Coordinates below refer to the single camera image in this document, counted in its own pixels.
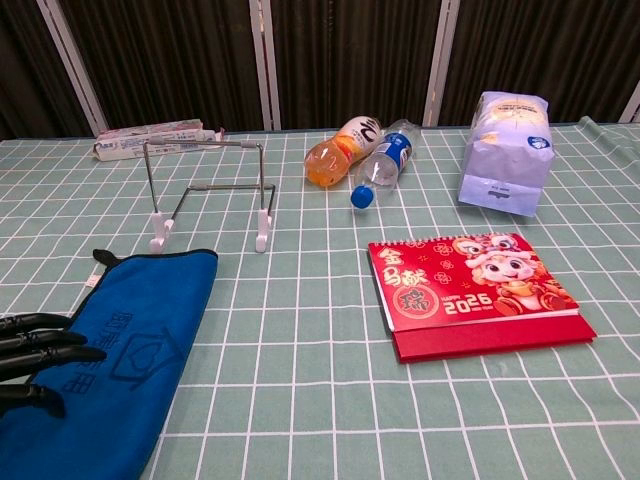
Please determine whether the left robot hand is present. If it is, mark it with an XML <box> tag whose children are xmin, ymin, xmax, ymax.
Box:
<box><xmin>0</xmin><ymin>313</ymin><xmax>108</xmax><ymax>420</ymax></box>

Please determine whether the black and blue towel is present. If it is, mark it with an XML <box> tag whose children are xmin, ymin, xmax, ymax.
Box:
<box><xmin>0</xmin><ymin>248</ymin><xmax>220</xmax><ymax>480</ymax></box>

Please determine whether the green checkered tablecloth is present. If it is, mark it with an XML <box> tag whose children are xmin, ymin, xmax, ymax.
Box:
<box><xmin>0</xmin><ymin>115</ymin><xmax>640</xmax><ymax>480</ymax></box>

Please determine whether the toothpaste box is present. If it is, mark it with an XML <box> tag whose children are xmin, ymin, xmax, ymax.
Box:
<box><xmin>91</xmin><ymin>118</ymin><xmax>225</xmax><ymax>162</ymax></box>

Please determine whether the orange drink bottle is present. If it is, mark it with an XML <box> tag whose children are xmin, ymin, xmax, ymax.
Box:
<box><xmin>304</xmin><ymin>115</ymin><xmax>385</xmax><ymax>189</ymax></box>

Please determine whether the clear bottle with blue cap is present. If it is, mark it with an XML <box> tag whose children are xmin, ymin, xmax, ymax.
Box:
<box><xmin>349</xmin><ymin>118</ymin><xmax>420</xmax><ymax>209</ymax></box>

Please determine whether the dark folding screen partition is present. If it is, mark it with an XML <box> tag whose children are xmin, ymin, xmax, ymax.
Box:
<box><xmin>0</xmin><ymin>0</ymin><xmax>640</xmax><ymax>142</ymax></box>

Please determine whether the red 2026 desk calendar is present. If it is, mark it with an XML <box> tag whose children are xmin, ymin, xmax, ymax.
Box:
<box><xmin>367</xmin><ymin>232</ymin><xmax>599</xmax><ymax>365</ymax></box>

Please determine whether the pale lavender paper bag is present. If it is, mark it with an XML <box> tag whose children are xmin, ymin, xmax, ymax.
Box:
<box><xmin>457</xmin><ymin>90</ymin><xmax>555</xmax><ymax>217</ymax></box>

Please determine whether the metal wire rack stand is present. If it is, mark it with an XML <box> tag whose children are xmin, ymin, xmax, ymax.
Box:
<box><xmin>142</xmin><ymin>138</ymin><xmax>277</xmax><ymax>257</ymax></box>

